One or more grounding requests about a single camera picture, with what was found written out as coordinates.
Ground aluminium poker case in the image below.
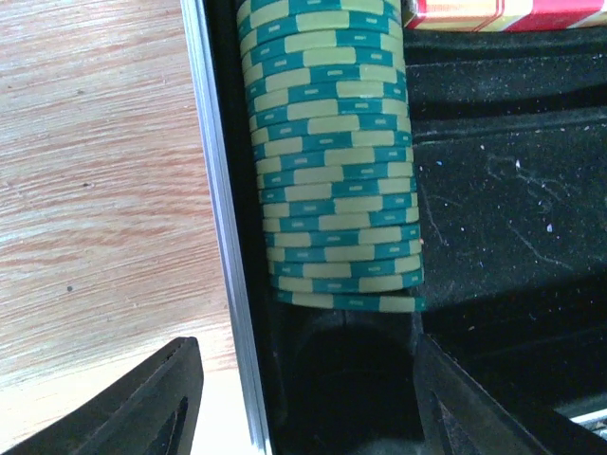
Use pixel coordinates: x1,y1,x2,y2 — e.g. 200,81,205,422
182,1,606,454

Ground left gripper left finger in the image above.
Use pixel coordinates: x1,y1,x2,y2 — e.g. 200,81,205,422
7,337,203,454

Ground red chip stack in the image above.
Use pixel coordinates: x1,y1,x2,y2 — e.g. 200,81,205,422
402,0,606,32

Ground green chip stack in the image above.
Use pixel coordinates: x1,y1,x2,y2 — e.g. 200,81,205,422
236,1,424,313

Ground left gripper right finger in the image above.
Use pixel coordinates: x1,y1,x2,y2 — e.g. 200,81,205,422
414,333,606,454

